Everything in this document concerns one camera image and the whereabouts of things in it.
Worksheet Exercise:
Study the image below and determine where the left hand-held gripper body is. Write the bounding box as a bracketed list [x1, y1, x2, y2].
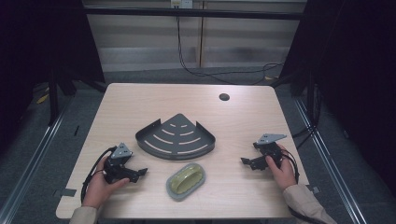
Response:
[103, 142, 140, 185]

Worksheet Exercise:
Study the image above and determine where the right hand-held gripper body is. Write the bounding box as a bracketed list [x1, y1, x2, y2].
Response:
[252, 133, 285, 171]

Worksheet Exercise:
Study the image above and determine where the person's left hand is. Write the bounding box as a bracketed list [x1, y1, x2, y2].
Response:
[81, 157, 131, 210]

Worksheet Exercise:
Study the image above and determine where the person's right hand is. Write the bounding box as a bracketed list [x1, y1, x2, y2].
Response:
[264, 143, 298, 191]

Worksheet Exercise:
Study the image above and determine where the yellow-green soap bar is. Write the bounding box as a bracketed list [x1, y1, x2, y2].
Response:
[170, 165, 204, 195]

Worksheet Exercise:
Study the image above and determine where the black metal corner shelf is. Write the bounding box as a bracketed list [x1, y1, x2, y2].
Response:
[134, 113, 217, 161]

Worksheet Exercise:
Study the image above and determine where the black metal stand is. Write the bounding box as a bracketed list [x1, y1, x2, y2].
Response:
[47, 69, 61, 127]
[305, 69, 322, 129]

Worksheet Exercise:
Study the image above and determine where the yellow floor scrap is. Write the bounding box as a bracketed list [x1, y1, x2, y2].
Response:
[35, 92, 50, 105]

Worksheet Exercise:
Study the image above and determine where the dark curtain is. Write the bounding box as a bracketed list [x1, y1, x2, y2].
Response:
[278, 0, 396, 202]
[0, 0, 106, 157]

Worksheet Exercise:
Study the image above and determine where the black horizontal bar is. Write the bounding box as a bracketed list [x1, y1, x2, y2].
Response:
[83, 7, 308, 21]

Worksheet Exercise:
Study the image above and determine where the left hand-held gripper cable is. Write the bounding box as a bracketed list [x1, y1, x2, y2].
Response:
[80, 146, 119, 203]

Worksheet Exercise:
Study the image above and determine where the hand-held gripper cable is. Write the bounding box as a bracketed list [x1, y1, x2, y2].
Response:
[279, 148, 301, 185]
[80, 146, 119, 203]

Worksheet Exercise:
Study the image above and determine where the right hand-held gripper cable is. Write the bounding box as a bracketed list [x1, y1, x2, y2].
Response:
[279, 148, 301, 185]

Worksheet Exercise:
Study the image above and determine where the black floor cable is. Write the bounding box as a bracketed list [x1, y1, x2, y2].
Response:
[291, 122, 317, 150]

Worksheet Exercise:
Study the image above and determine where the metal floor rail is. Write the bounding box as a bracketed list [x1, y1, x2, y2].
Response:
[293, 96, 369, 224]
[0, 104, 70, 224]

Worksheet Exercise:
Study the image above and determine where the long black wall cable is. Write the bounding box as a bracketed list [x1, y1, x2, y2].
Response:
[176, 14, 285, 86]

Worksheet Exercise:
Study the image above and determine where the white wall socket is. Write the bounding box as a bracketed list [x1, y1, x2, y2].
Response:
[170, 0, 194, 9]

